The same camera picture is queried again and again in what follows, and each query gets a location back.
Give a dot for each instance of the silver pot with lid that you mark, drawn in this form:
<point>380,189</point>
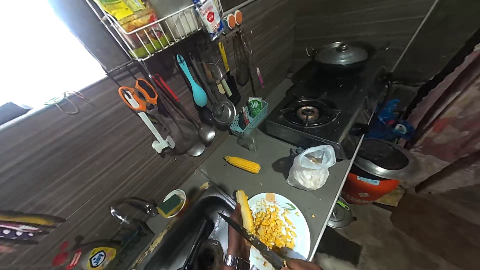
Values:
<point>340,56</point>

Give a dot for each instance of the turquoise silicone spoon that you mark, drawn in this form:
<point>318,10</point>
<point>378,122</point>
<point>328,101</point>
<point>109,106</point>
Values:
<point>198,93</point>

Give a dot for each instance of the yellow food packet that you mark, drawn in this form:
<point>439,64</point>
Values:
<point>122,8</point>

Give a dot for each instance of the bright window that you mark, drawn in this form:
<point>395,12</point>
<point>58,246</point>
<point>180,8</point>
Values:
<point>48,48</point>

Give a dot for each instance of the partly stripped corn cob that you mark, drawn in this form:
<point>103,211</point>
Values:
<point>244,210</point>

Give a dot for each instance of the person's right hand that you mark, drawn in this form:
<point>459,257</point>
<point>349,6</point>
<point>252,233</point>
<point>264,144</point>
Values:
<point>302,265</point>

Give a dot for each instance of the round metal skimmer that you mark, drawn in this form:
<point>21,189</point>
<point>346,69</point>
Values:
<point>224,112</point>

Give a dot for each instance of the orange white round hook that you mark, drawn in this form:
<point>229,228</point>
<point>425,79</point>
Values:
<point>231,21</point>
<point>238,17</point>

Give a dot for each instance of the person's left hand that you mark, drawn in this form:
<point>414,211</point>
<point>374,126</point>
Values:
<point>235,236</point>

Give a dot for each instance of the black knife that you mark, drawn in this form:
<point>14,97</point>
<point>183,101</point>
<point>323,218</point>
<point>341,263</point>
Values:
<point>258,244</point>

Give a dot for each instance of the large pot with metal rim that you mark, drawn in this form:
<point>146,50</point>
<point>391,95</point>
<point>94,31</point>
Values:
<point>382,157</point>

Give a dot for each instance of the green yellow sponge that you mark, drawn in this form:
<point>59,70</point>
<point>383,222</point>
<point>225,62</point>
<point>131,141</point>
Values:
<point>170,205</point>

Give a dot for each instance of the black gas stove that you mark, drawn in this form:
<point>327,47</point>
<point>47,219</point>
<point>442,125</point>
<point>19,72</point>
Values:
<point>322,112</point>

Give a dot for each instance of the black kitchen sink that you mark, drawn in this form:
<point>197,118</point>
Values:
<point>180,240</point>

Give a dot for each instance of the blue white red packet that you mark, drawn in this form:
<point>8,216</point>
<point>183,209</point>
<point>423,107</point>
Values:
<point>211,18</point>

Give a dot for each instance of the pink floral curtain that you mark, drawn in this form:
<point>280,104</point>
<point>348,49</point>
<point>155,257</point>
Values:
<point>453,123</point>

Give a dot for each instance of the chrome faucet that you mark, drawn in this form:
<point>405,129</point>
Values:
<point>131,205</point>

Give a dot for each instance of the person's right fingers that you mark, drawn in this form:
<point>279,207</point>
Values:
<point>292,264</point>

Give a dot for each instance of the whole yellow corn cob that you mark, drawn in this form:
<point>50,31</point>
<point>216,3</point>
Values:
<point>243,164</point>

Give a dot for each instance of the green white packet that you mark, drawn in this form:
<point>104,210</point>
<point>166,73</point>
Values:
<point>255,107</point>

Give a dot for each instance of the person's left fingers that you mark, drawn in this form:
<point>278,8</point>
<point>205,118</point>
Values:
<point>235,218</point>

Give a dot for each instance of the orange red bucket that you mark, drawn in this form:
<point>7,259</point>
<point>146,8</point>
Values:
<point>369,188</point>

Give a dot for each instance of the patterned hanging cloths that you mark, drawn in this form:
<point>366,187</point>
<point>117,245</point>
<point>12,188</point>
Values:
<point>22,227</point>

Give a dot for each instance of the blue plastic bag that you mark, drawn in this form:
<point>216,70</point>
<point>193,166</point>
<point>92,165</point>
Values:
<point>388,120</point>

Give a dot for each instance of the turquoise plastic basket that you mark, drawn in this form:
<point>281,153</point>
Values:
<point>255,121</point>

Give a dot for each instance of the metal serving spoon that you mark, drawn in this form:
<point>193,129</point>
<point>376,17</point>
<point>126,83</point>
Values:
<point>195,149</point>

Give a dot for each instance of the white round bowl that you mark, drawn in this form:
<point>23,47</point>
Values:
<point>182,195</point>

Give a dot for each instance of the clear plastic bag, white contents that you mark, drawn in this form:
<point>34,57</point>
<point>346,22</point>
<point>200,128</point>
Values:
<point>310,173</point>

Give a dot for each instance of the pile of corn kernels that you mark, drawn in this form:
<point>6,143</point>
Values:
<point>274,227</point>

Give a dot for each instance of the white plate with floral print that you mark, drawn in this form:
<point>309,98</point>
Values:
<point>302,234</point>

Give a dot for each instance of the large jar, green bottom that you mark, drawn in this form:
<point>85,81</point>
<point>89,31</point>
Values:
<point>144,32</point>

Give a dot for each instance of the clear drinking glass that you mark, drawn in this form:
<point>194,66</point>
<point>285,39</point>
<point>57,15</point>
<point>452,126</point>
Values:
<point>247,141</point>

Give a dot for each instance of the metal ladle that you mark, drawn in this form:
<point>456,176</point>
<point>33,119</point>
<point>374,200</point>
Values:
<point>206,134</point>

